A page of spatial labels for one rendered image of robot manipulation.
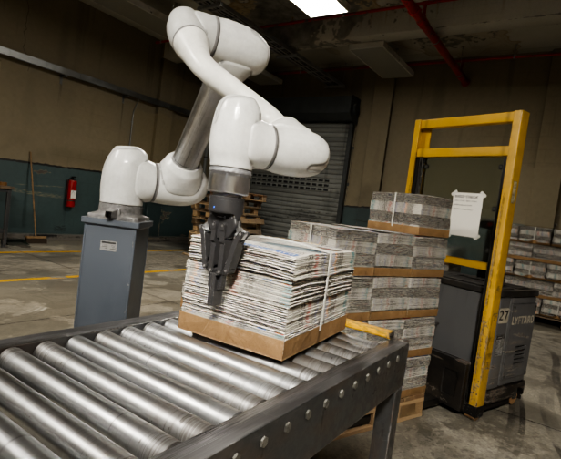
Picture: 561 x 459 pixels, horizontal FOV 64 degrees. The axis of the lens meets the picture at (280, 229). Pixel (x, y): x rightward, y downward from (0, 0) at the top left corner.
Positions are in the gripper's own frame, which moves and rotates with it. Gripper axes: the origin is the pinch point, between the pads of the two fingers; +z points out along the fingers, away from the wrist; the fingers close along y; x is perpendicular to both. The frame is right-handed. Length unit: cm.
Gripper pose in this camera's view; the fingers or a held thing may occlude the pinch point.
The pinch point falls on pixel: (216, 289)
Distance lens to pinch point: 98.5
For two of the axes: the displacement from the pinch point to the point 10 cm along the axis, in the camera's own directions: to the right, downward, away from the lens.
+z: -1.3, 9.9, 0.5
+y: -8.2, -1.4, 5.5
